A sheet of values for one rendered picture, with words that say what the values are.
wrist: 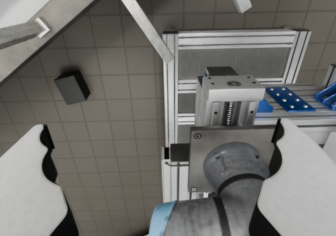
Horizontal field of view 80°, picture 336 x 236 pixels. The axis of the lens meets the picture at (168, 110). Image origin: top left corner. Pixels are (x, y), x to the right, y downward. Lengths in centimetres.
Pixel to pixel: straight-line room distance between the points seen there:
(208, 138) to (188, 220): 19
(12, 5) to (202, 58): 92
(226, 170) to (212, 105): 16
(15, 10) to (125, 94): 91
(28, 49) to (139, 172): 155
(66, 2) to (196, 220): 71
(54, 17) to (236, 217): 75
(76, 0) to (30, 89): 118
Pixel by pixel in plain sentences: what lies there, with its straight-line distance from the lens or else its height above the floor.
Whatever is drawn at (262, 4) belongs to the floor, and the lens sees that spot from 156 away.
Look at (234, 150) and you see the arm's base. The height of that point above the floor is 107.
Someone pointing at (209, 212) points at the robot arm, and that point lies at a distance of 42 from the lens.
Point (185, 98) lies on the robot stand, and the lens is 137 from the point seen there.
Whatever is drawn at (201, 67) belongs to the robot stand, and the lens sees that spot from 130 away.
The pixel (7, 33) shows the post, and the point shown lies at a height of 89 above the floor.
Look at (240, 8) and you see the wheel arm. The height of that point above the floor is 82.
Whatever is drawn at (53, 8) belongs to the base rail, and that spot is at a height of 70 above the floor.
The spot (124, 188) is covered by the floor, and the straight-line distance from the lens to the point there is 231.
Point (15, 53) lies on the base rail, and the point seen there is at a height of 70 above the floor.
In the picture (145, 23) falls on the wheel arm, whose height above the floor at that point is 82.
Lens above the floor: 142
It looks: 60 degrees down
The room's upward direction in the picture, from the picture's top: 177 degrees clockwise
